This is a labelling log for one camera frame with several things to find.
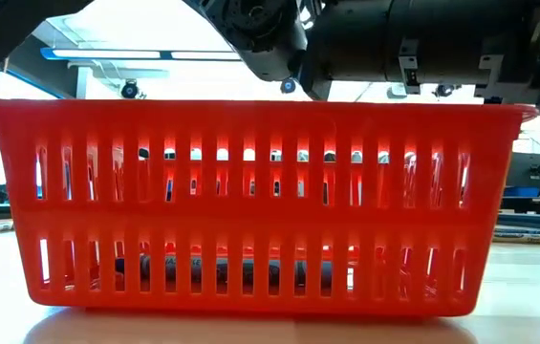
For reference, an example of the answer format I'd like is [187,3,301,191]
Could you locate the red plastic basket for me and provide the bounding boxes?
[0,97,540,319]

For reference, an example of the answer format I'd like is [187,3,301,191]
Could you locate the long ceiling light fixture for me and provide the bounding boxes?
[40,46,242,62]

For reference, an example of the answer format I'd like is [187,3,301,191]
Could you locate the blue storage bin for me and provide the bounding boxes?
[503,185,540,198]

